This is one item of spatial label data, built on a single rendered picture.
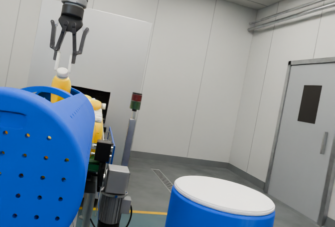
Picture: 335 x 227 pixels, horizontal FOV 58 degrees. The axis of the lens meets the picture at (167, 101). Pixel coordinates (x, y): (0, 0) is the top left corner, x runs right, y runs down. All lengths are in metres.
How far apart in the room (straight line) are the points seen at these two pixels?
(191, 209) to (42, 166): 0.41
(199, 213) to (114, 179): 0.87
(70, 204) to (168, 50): 5.46
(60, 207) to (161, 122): 5.40
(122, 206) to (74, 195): 1.15
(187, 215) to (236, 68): 5.76
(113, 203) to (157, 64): 4.42
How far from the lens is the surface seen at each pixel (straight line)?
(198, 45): 6.11
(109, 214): 1.65
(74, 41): 1.14
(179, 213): 0.82
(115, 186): 1.60
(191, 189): 0.84
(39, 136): 0.50
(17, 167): 0.52
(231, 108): 6.42
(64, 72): 1.14
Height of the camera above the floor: 1.26
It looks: 1 degrees down
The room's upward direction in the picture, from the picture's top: 10 degrees clockwise
